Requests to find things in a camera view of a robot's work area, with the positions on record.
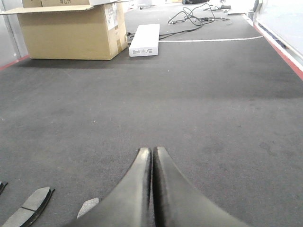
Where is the white long box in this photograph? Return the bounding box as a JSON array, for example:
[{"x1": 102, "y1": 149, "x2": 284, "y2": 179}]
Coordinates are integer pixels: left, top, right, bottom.
[{"x1": 129, "y1": 24, "x2": 160, "y2": 57}]

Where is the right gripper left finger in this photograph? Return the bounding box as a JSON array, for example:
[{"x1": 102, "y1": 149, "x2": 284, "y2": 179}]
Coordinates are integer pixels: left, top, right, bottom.
[{"x1": 67, "y1": 148, "x2": 152, "y2": 227}]

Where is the white conveyor side frame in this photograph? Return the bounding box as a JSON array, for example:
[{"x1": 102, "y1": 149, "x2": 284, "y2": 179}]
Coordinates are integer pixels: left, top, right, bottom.
[{"x1": 239, "y1": 0, "x2": 303, "y2": 79}]

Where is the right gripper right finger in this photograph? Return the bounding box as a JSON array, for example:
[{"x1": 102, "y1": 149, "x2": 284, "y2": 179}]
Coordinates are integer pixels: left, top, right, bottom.
[{"x1": 152, "y1": 147, "x2": 247, "y2": 227}]

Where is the black cable bundle on belt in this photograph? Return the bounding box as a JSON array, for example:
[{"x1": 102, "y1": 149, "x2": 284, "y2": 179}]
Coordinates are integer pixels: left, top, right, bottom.
[{"x1": 126, "y1": 2, "x2": 232, "y2": 41}]

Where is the cardboard box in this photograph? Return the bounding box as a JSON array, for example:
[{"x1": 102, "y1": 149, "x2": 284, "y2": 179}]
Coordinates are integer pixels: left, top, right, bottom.
[{"x1": 1, "y1": 0, "x2": 128, "y2": 60}]

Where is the dark brake pad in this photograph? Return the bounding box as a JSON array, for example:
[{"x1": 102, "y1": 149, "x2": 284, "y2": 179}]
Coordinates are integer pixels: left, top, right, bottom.
[
  {"x1": 2, "y1": 187, "x2": 55, "y2": 227},
  {"x1": 77, "y1": 198, "x2": 99, "y2": 218}
]

